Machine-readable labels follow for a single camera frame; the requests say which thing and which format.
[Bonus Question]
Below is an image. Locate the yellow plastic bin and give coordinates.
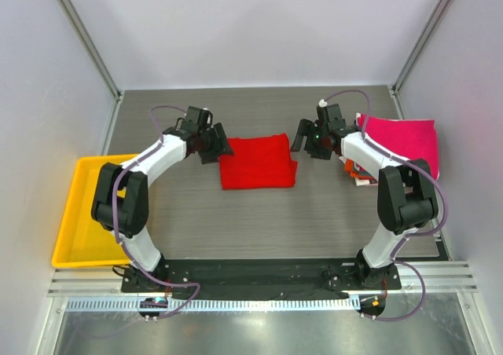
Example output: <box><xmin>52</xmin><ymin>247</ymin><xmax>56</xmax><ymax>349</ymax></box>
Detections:
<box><xmin>52</xmin><ymin>154</ymin><xmax>134</xmax><ymax>269</ymax></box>

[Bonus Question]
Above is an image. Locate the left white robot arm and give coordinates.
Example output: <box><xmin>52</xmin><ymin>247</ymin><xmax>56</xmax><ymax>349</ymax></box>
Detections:
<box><xmin>90</xmin><ymin>106</ymin><xmax>233</xmax><ymax>292</ymax></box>

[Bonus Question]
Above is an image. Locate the folded orange t shirt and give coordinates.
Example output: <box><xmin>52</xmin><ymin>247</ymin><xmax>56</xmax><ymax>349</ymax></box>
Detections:
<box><xmin>344</xmin><ymin>159</ymin><xmax>373</xmax><ymax>180</ymax></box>

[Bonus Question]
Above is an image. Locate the aluminium frame post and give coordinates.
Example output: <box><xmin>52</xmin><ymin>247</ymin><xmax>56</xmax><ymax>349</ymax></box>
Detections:
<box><xmin>45</xmin><ymin>0</ymin><xmax>123</xmax><ymax>101</ymax></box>
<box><xmin>391</xmin><ymin>0</ymin><xmax>454</xmax><ymax>96</ymax></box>

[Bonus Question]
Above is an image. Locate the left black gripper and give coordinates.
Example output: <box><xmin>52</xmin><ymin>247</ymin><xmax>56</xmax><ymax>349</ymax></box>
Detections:
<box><xmin>197</xmin><ymin>123</ymin><xmax>233</xmax><ymax>164</ymax></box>

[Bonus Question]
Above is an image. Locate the slotted white cable duct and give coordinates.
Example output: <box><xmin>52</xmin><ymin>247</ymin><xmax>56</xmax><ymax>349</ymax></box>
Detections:
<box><xmin>65</xmin><ymin>295</ymin><xmax>360</xmax><ymax>314</ymax></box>

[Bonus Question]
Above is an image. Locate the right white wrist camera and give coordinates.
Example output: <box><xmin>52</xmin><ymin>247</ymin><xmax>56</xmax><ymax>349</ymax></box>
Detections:
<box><xmin>318</xmin><ymin>99</ymin><xmax>328</xmax><ymax>108</ymax></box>

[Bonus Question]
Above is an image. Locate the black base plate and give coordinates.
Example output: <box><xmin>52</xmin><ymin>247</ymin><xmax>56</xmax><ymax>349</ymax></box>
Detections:
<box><xmin>121</xmin><ymin>258</ymin><xmax>402</xmax><ymax>301</ymax></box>

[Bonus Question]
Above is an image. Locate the left aluminium frame post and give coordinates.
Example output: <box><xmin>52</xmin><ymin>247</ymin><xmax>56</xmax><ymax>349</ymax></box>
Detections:
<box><xmin>45</xmin><ymin>0</ymin><xmax>123</xmax><ymax>101</ymax></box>

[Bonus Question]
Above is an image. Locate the folded pink t shirt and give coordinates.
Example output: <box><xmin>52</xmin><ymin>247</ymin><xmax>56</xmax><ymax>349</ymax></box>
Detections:
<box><xmin>365</xmin><ymin>116</ymin><xmax>439</xmax><ymax>179</ymax></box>

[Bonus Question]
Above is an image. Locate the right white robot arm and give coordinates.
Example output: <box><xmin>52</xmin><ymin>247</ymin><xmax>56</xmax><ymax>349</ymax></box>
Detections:
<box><xmin>291</xmin><ymin>100</ymin><xmax>439</xmax><ymax>289</ymax></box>

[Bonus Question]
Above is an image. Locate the right aluminium frame post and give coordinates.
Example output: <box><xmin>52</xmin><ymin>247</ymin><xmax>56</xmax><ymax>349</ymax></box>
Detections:
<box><xmin>391</xmin><ymin>0</ymin><xmax>454</xmax><ymax>96</ymax></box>

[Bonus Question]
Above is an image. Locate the red t shirt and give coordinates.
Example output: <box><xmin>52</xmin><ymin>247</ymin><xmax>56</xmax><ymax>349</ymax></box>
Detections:
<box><xmin>219</xmin><ymin>133</ymin><xmax>298</xmax><ymax>190</ymax></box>

